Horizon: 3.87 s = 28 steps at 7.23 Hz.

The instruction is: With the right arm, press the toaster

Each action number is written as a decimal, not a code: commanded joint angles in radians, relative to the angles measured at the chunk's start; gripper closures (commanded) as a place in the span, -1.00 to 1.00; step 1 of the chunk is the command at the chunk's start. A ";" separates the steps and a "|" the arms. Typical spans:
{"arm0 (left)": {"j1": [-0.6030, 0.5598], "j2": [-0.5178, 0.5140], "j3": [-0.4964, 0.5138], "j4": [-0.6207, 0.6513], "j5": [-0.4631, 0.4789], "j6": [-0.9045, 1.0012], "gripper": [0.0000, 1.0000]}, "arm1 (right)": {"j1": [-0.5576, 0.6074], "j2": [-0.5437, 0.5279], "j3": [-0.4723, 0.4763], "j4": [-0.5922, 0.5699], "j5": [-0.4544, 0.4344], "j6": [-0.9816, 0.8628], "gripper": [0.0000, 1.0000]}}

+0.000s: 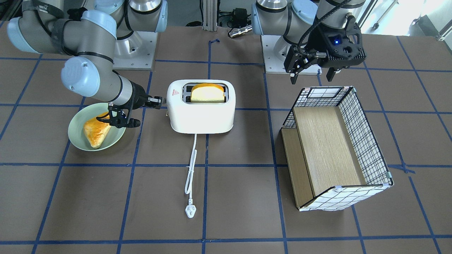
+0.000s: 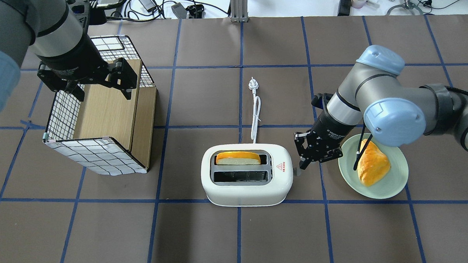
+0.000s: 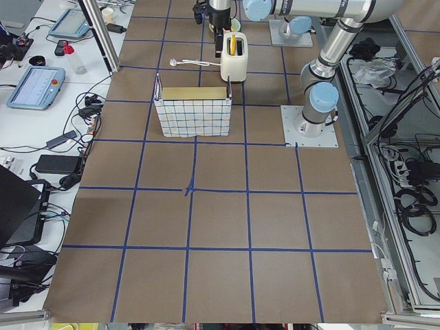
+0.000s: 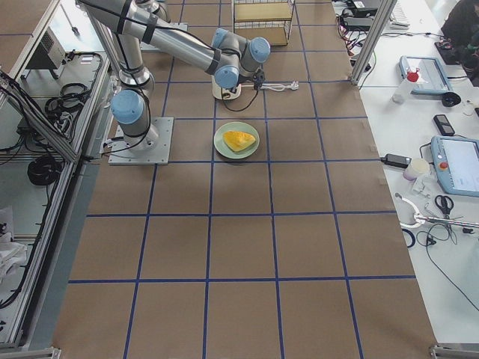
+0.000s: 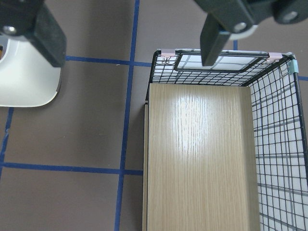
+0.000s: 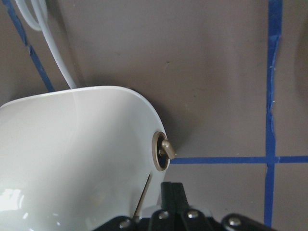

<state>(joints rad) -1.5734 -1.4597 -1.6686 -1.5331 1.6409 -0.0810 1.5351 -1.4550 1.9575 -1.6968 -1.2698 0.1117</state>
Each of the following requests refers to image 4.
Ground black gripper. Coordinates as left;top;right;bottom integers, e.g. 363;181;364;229
237;68;265;90

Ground white toaster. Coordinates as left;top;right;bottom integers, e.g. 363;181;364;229
211;76;241;100

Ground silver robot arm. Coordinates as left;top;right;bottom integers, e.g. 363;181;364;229
79;1;270;91

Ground triangular golden bread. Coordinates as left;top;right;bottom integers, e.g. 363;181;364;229
222;131;256;153

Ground light green plate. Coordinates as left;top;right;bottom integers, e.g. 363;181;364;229
213;121;260;159

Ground clear bottle red cap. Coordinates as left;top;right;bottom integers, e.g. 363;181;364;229
391;69;419;104

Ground black power brick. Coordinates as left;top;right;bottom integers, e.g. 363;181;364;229
380;153;412;169

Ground far blue teach pendant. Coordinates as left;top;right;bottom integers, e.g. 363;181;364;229
398;55;453;96

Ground blue teach pendant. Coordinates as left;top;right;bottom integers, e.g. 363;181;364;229
419;135;478;197
398;55;453;96

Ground white paper cup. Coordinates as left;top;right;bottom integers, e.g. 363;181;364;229
403;158;430;181

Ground black round lid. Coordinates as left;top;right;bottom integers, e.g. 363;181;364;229
441;92;462;108

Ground black phone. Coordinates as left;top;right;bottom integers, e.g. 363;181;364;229
433;114;455;136

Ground grey electronics box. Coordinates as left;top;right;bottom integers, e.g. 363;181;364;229
25;27;67;79

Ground near blue teach pendant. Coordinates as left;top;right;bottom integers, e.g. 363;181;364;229
419;135;478;197

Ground blue tape roll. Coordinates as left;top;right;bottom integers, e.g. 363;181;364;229
401;228;416;248

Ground white toaster power cable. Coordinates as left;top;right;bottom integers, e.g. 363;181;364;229
241;81;302;92

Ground wire shelf with wooden boards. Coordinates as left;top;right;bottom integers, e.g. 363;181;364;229
231;0;295;46

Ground aluminium frame post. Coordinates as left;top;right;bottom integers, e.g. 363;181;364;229
349;0;397;85

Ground white curved bracket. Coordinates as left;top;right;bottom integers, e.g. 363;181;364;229
394;192;426;230

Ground black handled scissors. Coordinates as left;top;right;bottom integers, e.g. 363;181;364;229
434;194;454;219

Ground coiled black cable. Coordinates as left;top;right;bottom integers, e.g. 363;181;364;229
27;154;61;187

